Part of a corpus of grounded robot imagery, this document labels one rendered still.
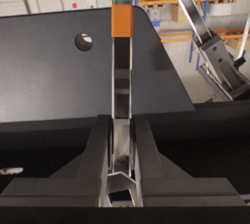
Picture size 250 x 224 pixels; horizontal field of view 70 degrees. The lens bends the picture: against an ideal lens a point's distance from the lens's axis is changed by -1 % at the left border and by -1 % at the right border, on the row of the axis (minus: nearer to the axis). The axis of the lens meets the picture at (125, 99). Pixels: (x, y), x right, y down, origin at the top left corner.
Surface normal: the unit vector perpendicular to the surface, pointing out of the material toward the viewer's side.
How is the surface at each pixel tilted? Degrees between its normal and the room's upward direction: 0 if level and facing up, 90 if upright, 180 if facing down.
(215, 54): 78
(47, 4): 90
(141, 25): 90
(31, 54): 90
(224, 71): 102
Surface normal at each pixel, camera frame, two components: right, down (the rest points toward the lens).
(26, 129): 0.01, 0.53
